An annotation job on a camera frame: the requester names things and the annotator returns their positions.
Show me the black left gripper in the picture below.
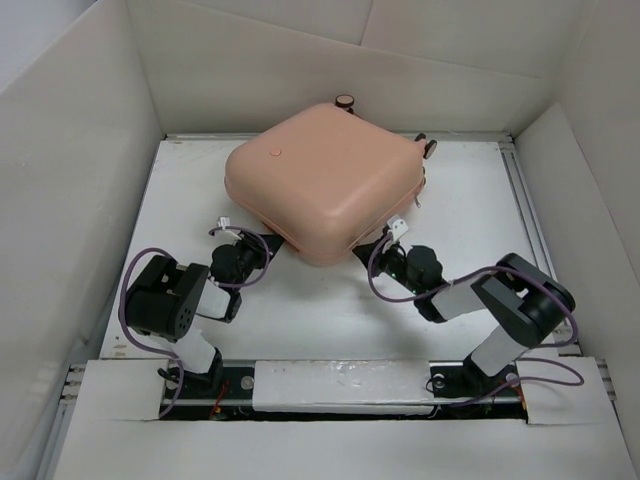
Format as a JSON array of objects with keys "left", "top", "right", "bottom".
[{"left": 231, "top": 229, "right": 284, "bottom": 291}]

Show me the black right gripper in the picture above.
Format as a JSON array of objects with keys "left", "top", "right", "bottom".
[{"left": 351, "top": 234, "right": 422, "bottom": 296}]

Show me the pink hard-shell suitcase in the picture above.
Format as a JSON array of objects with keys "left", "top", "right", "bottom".
[{"left": 224, "top": 95, "right": 437, "bottom": 266}]

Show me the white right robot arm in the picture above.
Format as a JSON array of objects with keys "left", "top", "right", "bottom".
[{"left": 353, "top": 234, "right": 577, "bottom": 406}]

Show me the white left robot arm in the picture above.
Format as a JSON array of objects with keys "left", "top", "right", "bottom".
[{"left": 118, "top": 227, "right": 284, "bottom": 397}]

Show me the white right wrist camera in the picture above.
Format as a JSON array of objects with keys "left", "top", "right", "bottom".
[{"left": 386, "top": 215, "right": 409, "bottom": 243}]

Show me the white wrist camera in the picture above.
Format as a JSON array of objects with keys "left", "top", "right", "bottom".
[
  {"left": 215, "top": 216, "right": 240, "bottom": 241},
  {"left": 386, "top": 215, "right": 409, "bottom": 243}
]

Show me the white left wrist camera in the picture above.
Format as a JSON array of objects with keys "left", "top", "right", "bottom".
[{"left": 215, "top": 216, "right": 240, "bottom": 241}]

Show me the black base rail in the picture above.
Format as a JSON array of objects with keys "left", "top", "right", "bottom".
[{"left": 157, "top": 359, "right": 527, "bottom": 422}]

